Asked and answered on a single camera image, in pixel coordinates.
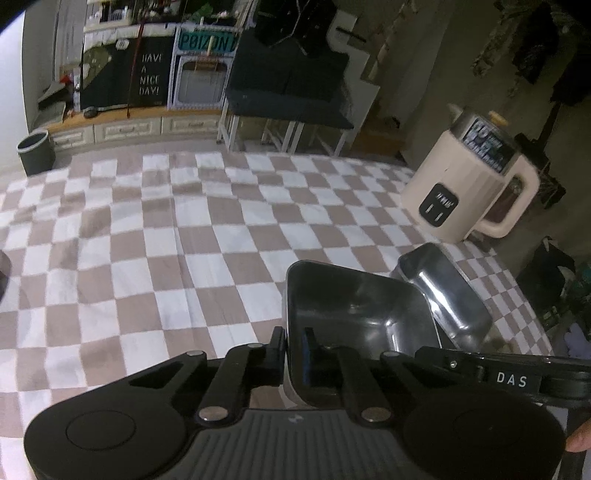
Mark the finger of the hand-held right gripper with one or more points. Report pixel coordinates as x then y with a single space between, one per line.
452 364

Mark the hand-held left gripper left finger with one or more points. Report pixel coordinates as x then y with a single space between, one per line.
277 355

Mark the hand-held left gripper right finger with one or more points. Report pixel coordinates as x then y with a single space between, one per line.
308 360

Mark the narrow steel tray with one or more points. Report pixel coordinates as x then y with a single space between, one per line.
452 295

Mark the wide steel tray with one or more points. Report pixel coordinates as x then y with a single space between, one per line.
360 300

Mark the person's right hand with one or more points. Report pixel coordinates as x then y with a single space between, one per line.
579 438

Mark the black bag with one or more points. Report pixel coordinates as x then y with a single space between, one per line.
547 277

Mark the brown white checkered cloth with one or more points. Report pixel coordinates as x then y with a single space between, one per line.
138 277

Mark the cream electric kettle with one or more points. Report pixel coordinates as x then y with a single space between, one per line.
461 184

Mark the brown cardboard box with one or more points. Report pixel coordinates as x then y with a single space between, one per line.
381 138

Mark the white drawer cabinet wooden top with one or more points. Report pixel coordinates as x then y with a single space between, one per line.
129 129

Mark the dark blue cloth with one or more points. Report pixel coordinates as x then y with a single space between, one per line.
286 78

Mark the grey trash bin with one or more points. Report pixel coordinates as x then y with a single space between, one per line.
36 154

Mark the black printed sign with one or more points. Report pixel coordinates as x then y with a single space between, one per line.
115 78

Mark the hanging dark clothes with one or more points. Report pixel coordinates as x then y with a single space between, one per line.
535 46

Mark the cluttered white shelf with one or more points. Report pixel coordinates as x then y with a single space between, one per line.
138 14

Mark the white metal frame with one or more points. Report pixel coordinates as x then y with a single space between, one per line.
231 134

